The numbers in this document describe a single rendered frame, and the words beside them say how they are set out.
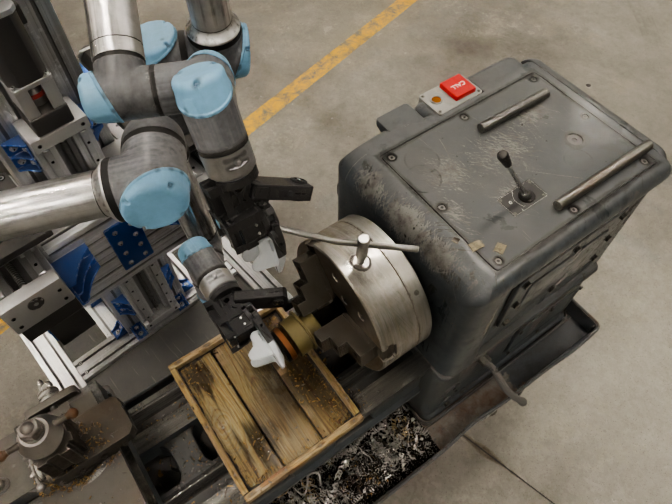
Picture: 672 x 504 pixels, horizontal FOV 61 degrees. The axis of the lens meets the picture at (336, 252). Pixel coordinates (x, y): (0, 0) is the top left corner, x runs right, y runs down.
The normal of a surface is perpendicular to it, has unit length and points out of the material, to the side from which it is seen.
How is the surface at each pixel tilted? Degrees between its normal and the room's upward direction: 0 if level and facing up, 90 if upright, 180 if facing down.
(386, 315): 46
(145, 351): 0
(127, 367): 0
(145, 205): 89
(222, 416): 0
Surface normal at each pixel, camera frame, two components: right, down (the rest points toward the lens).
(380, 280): 0.23, -0.23
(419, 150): 0.00, -0.55
